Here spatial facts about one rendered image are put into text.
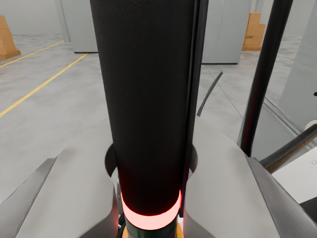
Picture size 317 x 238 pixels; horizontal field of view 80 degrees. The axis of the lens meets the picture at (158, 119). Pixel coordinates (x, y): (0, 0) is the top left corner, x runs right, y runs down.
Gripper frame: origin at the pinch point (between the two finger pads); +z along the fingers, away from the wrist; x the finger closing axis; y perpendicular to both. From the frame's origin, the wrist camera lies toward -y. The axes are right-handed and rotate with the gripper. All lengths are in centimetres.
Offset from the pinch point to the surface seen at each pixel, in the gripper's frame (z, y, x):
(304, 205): 4.0, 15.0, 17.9
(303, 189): 16.4, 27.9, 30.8
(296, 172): 20.3, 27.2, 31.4
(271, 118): 91, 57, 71
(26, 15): 1209, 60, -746
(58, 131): 210, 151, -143
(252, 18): 739, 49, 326
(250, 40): 740, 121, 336
